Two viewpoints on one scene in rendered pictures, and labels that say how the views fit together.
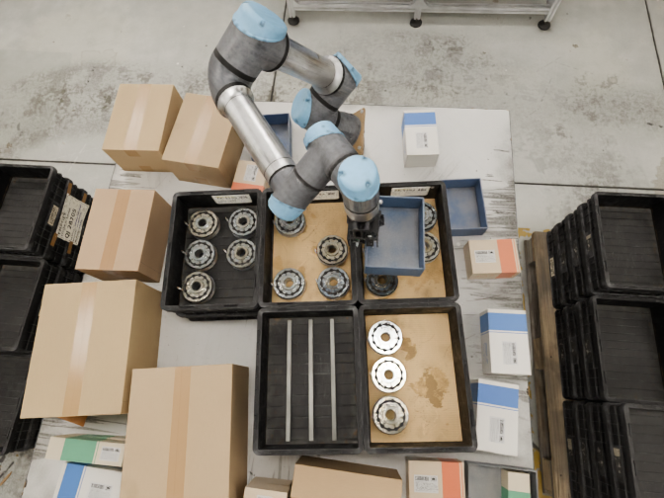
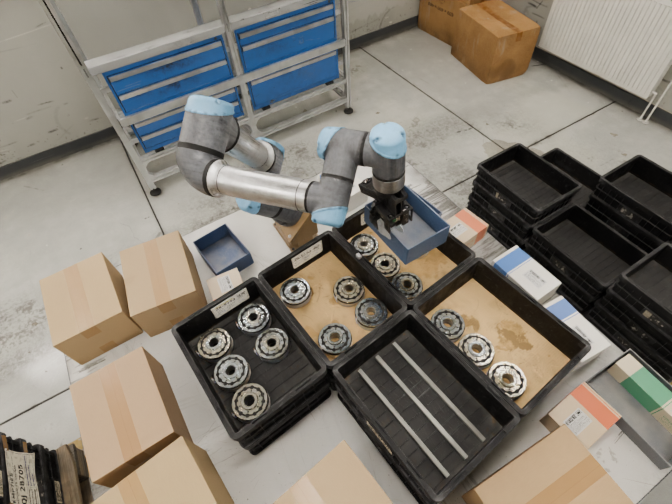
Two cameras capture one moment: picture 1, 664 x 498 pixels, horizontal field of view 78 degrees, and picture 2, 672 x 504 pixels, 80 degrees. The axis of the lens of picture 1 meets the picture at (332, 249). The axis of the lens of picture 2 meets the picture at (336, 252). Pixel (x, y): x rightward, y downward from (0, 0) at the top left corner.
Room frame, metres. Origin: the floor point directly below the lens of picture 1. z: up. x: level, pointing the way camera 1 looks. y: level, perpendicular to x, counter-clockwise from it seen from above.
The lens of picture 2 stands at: (-0.07, 0.47, 1.99)
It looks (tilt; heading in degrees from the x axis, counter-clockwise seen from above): 53 degrees down; 320
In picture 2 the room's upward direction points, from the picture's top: 6 degrees counter-clockwise
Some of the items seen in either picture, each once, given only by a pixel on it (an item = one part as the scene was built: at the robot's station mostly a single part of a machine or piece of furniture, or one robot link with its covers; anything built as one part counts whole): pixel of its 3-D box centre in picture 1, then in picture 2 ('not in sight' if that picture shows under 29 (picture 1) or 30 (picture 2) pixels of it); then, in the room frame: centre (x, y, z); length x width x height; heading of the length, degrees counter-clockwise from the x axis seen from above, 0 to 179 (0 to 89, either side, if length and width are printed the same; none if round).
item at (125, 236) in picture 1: (127, 236); (132, 415); (0.64, 0.72, 0.78); 0.30 x 0.22 x 0.16; 168
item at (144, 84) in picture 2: not in sight; (182, 96); (2.32, -0.41, 0.60); 0.72 x 0.03 x 0.56; 77
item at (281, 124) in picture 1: (272, 139); (223, 252); (0.98, 0.17, 0.74); 0.20 x 0.15 x 0.07; 174
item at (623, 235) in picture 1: (606, 257); (514, 206); (0.37, -1.18, 0.37); 0.40 x 0.30 x 0.45; 167
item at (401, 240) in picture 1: (393, 235); (405, 223); (0.37, -0.17, 1.10); 0.20 x 0.15 x 0.07; 168
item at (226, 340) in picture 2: (203, 223); (214, 343); (0.61, 0.42, 0.86); 0.10 x 0.10 x 0.01
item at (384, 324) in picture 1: (385, 337); (447, 323); (0.13, -0.12, 0.86); 0.10 x 0.10 x 0.01
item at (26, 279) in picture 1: (28, 308); not in sight; (0.58, 1.44, 0.31); 0.40 x 0.30 x 0.34; 167
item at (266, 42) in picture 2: not in sight; (292, 56); (2.14, -1.18, 0.60); 0.72 x 0.03 x 0.56; 77
